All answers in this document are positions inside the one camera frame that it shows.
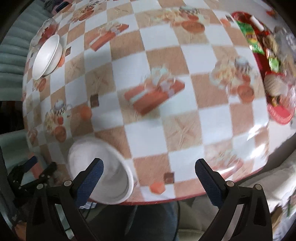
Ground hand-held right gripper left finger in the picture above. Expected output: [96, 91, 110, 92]
[26, 158, 104, 241]

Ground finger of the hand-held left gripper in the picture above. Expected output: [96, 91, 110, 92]
[37, 162, 58, 183]
[24, 156, 38, 171]

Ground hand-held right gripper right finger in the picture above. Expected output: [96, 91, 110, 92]
[195, 159, 273, 241]

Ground white bowl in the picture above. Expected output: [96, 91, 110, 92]
[68, 137, 134, 205]
[32, 34, 63, 80]

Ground white bedding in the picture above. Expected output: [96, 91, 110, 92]
[180, 158, 296, 241]

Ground red snack tray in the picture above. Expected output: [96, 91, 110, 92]
[231, 11, 296, 126]

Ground pale ribbed sofa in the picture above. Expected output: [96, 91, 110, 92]
[0, 7, 53, 100]

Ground fruit in foam net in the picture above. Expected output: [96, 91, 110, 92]
[264, 74, 288, 98]

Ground printed checkered tablecloth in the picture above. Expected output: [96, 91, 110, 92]
[22, 0, 271, 205]

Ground clear glass bowl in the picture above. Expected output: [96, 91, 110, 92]
[30, 19, 58, 48]

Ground pile of cherry tomatoes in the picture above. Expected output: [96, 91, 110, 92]
[40, 25, 57, 39]

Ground small green packet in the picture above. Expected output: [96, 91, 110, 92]
[268, 57, 280, 71]

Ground green snack packet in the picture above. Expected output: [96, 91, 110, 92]
[239, 22, 265, 55]

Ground clear plastic bag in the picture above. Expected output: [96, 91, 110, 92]
[274, 27, 296, 77]

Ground pink stool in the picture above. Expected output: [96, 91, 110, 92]
[52, 0, 70, 13]

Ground white roll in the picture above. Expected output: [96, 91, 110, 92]
[250, 16, 264, 30]

